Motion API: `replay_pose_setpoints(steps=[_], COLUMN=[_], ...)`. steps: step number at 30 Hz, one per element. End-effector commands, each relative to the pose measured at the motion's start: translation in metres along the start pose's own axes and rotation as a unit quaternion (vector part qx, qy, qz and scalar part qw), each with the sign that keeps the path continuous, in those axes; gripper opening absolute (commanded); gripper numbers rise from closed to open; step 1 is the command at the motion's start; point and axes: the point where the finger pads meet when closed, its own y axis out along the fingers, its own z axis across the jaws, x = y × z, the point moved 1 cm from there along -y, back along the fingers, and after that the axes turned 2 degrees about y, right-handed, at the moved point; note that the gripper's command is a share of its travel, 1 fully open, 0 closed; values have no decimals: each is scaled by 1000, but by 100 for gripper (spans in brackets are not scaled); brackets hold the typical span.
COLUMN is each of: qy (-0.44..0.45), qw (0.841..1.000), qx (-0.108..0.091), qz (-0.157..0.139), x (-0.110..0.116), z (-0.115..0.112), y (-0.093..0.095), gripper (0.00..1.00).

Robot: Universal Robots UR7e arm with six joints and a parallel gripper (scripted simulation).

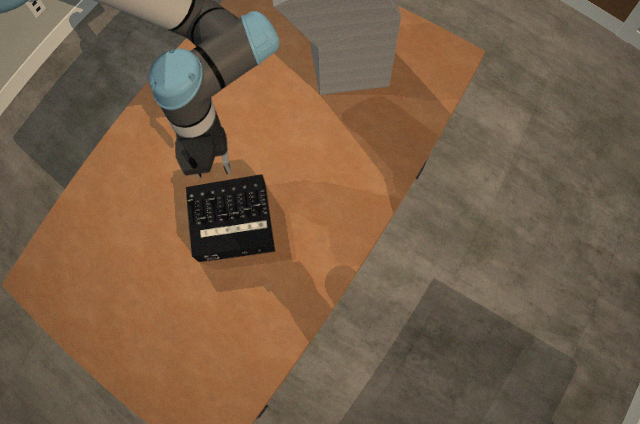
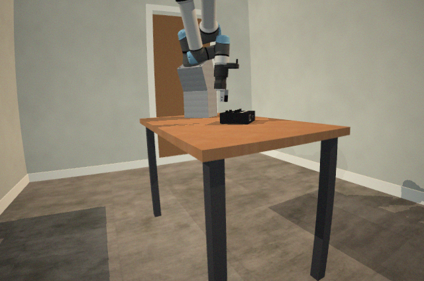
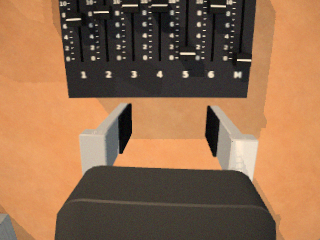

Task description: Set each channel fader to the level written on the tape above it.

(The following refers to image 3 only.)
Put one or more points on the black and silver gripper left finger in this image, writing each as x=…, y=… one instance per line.
x=101, y=146

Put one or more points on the black lighting desk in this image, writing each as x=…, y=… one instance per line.
x=157, y=48

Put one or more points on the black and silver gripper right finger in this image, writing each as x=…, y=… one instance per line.
x=234, y=150

